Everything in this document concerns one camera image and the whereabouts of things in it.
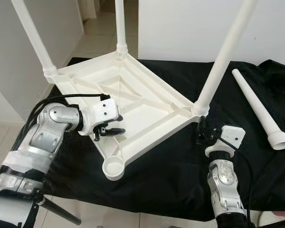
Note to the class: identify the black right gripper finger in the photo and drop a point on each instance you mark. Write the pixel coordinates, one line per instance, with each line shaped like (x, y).
(201, 123)

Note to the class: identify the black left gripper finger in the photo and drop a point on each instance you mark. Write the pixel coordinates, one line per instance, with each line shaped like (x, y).
(115, 131)
(119, 116)

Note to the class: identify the white plastic table top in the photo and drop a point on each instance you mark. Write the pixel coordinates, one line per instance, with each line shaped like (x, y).
(142, 118)

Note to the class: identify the white plastic table leg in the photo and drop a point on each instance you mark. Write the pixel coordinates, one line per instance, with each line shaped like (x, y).
(256, 107)
(120, 23)
(35, 40)
(223, 57)

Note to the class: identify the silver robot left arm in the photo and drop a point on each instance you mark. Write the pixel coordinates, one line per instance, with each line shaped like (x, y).
(52, 128)

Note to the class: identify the black table cloth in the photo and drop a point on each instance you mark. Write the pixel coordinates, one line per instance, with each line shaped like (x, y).
(180, 180)

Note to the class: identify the black metal table leg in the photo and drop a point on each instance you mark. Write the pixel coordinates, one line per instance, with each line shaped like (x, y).
(278, 223)
(61, 211)

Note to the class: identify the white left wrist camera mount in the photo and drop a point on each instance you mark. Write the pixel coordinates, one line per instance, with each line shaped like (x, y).
(104, 111)

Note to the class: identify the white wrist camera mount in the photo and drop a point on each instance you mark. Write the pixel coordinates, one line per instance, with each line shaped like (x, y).
(104, 111)
(230, 135)

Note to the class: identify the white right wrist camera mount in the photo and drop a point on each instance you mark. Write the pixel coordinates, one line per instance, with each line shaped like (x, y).
(230, 135)

